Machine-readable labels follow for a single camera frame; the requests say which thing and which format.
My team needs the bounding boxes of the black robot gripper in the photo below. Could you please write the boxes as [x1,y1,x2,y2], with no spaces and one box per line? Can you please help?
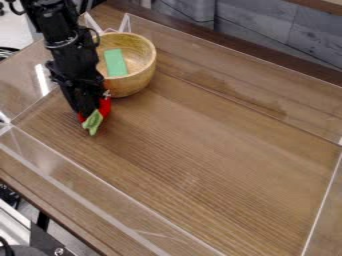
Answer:
[44,31,106,115]

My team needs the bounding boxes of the red plush fruit green leaf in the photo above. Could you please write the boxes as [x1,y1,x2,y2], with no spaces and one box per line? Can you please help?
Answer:
[78,98,111,136]

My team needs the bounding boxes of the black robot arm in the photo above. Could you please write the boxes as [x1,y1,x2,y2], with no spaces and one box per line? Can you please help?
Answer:
[6,0,106,118]

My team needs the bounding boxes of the green rectangular block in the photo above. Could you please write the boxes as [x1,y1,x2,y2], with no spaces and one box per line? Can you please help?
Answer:
[105,49,129,77]

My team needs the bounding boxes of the wooden bowl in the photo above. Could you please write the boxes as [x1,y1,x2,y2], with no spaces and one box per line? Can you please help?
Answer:
[97,32,157,98]

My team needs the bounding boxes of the clear acrylic tray walls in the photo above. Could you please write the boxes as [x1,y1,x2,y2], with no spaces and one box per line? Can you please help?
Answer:
[0,18,342,256]

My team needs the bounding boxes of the black metal bracket with screw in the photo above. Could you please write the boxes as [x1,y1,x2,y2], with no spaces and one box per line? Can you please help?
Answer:
[30,223,77,256]

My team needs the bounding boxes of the black cable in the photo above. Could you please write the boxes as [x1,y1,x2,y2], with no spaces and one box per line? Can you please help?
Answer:
[0,235,18,256]

